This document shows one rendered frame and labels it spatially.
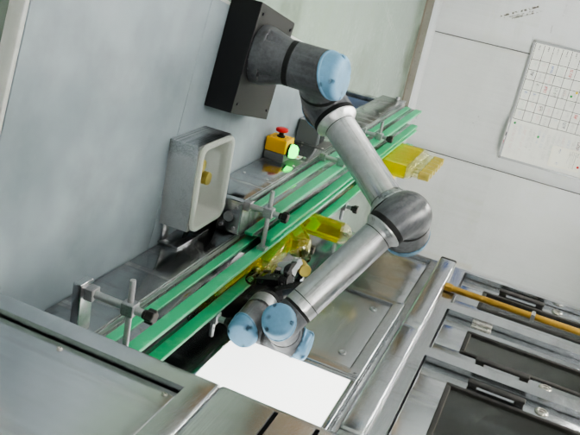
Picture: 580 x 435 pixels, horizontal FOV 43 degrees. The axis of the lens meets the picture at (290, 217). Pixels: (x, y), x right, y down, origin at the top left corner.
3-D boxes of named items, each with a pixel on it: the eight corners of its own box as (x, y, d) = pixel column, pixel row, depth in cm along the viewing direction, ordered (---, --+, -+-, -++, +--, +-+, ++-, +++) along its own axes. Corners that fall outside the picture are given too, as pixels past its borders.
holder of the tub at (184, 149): (156, 242, 186) (183, 252, 184) (170, 137, 176) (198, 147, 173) (190, 222, 201) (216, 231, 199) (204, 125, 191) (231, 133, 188)
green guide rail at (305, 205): (243, 234, 202) (270, 242, 200) (244, 230, 202) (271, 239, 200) (401, 122, 357) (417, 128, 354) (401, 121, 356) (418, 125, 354)
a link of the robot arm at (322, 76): (301, 31, 183) (353, 45, 180) (307, 62, 196) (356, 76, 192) (282, 70, 180) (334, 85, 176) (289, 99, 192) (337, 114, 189)
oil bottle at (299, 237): (278, 229, 231) (291, 259, 212) (281, 212, 229) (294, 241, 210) (295, 230, 232) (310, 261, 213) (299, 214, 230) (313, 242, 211)
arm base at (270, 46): (256, 21, 181) (294, 32, 178) (277, 27, 195) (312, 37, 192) (241, 82, 184) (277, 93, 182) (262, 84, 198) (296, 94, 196)
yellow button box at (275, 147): (261, 156, 235) (282, 162, 233) (265, 134, 232) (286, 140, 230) (270, 151, 241) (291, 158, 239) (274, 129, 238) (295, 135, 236)
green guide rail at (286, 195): (248, 209, 200) (274, 217, 197) (249, 205, 199) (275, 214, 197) (405, 108, 354) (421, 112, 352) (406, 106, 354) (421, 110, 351)
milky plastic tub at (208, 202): (160, 223, 184) (191, 235, 181) (171, 137, 175) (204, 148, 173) (194, 204, 199) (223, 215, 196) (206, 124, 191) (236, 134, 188)
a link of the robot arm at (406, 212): (445, 198, 163) (281, 350, 155) (442, 217, 173) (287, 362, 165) (407, 164, 167) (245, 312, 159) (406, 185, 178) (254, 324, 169)
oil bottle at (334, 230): (281, 225, 234) (345, 247, 227) (285, 209, 232) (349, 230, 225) (288, 220, 239) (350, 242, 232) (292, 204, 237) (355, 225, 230)
